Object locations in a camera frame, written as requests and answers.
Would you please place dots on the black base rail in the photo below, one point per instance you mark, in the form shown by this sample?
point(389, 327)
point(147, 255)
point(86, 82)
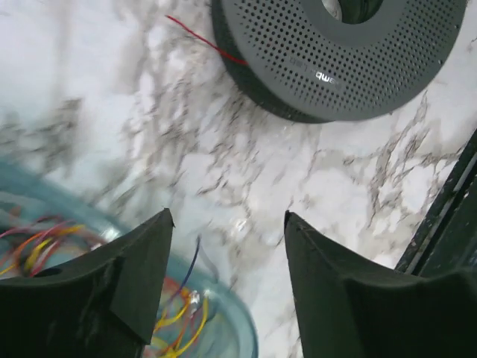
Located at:
point(446, 239)

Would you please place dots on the dark grey cable spool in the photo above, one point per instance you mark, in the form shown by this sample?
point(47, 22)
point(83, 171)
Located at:
point(298, 62)

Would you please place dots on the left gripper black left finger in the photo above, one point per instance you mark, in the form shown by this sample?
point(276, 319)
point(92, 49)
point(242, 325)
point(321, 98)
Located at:
point(102, 304)

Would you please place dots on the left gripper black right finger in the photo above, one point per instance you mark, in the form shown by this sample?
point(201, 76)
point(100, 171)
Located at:
point(349, 306)

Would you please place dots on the blue transparent plastic bin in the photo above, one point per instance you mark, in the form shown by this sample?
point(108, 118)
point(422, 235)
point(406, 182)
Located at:
point(42, 227)

